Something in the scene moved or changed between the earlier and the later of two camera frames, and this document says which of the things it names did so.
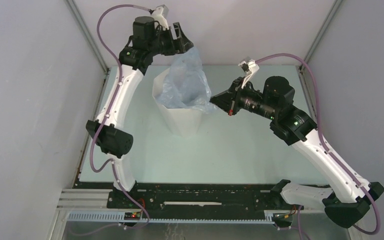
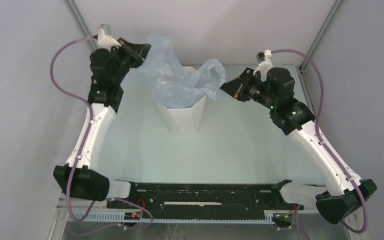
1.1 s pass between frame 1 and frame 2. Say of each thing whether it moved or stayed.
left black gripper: moved
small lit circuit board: stayed
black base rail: stayed
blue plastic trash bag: moved
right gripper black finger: moved
